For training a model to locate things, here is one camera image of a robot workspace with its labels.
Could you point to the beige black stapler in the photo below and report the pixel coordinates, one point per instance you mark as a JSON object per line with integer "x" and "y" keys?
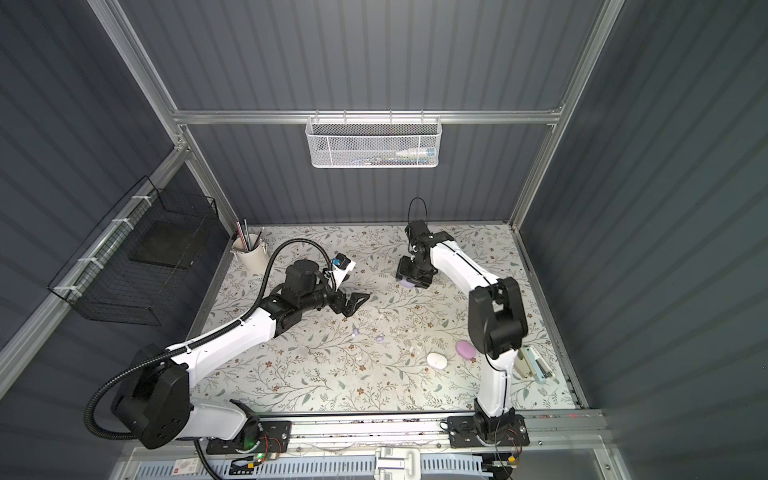
{"x": 530, "y": 364}

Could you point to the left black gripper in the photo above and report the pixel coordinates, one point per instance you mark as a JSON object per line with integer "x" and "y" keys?
{"x": 339, "y": 300}

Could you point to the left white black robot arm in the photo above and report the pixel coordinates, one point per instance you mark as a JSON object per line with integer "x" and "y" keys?
{"x": 155, "y": 403}

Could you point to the white pen holder cup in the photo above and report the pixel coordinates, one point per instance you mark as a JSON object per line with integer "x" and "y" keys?
{"x": 249, "y": 248}

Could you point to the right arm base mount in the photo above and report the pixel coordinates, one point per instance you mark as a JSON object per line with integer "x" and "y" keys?
{"x": 467, "y": 431}

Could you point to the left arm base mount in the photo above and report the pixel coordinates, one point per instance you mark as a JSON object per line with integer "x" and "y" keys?
{"x": 262, "y": 437}

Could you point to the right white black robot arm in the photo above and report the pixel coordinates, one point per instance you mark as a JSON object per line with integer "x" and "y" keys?
{"x": 497, "y": 321}

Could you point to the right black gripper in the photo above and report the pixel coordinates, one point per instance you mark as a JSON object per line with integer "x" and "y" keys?
{"x": 411, "y": 270}

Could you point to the tube in white basket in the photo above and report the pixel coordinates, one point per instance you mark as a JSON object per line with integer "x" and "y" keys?
{"x": 411, "y": 155}

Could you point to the black wire mesh basket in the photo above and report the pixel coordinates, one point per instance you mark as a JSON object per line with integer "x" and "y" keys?
{"x": 134, "y": 270}

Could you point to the white earbud case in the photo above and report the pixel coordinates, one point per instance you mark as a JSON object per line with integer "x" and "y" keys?
{"x": 436, "y": 361}

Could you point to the white wire mesh basket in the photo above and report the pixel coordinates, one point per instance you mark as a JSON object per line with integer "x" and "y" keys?
{"x": 348, "y": 145}

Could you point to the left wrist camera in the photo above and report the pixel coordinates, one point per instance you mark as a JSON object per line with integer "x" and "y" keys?
{"x": 342, "y": 266}

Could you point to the pink earbud charging case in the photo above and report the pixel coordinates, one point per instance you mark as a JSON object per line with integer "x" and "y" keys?
{"x": 465, "y": 350}

